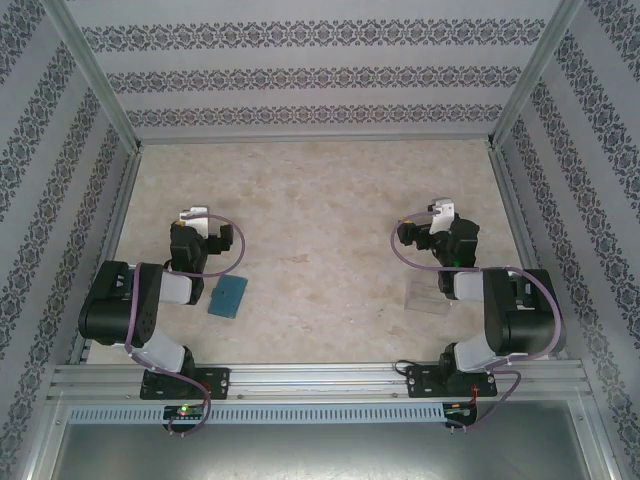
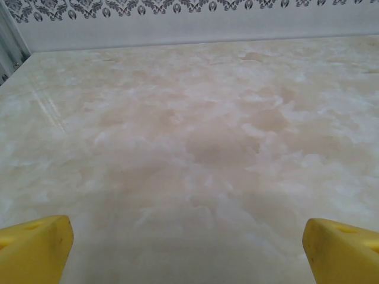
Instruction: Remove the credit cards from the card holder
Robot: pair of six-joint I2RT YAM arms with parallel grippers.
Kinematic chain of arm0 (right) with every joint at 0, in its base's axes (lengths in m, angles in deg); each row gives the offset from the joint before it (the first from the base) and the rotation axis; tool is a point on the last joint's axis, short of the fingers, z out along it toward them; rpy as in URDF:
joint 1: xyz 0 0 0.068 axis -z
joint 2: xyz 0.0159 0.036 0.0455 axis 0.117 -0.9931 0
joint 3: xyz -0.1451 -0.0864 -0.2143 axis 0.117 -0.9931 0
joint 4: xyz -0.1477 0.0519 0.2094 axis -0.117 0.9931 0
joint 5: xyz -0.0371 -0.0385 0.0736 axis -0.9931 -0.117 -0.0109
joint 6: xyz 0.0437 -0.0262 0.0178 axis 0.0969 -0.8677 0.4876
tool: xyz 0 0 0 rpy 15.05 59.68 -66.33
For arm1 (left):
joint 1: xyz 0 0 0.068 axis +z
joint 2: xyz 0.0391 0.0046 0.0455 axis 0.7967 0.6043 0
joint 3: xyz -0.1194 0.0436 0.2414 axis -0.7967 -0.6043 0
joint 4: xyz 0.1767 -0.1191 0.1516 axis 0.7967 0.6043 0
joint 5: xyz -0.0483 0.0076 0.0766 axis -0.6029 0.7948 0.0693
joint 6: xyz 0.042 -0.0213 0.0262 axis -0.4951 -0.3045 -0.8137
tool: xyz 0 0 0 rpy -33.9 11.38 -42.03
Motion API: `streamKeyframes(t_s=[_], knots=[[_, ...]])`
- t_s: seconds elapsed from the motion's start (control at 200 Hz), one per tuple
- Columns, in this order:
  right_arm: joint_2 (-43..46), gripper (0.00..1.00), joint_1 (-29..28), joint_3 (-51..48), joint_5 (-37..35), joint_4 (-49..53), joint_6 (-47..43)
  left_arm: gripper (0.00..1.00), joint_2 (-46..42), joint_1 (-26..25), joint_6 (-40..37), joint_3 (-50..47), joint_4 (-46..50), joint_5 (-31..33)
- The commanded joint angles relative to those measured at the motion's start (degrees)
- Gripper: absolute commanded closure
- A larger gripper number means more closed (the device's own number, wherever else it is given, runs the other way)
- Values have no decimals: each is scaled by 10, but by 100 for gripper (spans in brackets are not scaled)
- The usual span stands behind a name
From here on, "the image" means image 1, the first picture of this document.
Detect teal leather card holder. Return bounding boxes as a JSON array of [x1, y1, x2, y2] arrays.
[[206, 274, 250, 320]]

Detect clear plastic box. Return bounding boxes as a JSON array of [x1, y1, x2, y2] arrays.
[[403, 279, 451, 315]]

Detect grey metal sheet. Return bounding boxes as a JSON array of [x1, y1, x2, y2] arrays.
[[47, 422, 614, 480]]

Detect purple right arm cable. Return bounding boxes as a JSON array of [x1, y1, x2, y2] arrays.
[[389, 210, 564, 435]]

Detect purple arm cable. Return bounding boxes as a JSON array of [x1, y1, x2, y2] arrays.
[[389, 210, 564, 435], [124, 213, 247, 435]]

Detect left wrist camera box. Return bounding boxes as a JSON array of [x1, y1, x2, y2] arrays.
[[178, 205, 212, 237]]

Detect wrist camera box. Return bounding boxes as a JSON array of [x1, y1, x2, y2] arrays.
[[178, 205, 212, 237], [428, 198, 459, 235]]

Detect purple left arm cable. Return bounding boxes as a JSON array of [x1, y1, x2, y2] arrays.
[[124, 213, 247, 435]]

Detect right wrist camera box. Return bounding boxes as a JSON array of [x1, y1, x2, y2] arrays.
[[428, 198, 459, 235]]

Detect aluminium table side rail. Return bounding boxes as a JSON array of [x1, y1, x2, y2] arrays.
[[69, 147, 144, 365], [488, 144, 569, 360]]

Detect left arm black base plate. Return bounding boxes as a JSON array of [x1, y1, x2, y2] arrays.
[[139, 367, 232, 401]]

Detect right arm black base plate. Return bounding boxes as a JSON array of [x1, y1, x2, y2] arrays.
[[405, 364, 499, 400]]

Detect aluminium frame post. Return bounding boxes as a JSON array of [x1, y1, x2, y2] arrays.
[[38, 0, 146, 154], [485, 0, 585, 151]]

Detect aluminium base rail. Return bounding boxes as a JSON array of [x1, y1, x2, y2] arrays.
[[47, 363, 594, 401]]

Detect slotted grey cable duct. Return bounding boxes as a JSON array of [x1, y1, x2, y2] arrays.
[[67, 402, 447, 425]]

